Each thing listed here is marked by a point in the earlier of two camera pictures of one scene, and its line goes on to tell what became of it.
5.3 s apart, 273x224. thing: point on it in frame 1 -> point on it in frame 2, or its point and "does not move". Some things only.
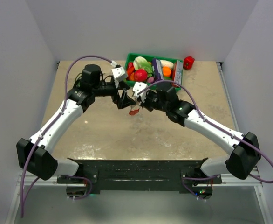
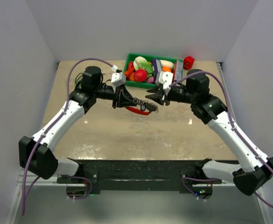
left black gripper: (125, 100) does not move
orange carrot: (131, 77) does not move
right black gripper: (145, 103) -> (157, 97)
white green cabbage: (140, 63) does not move
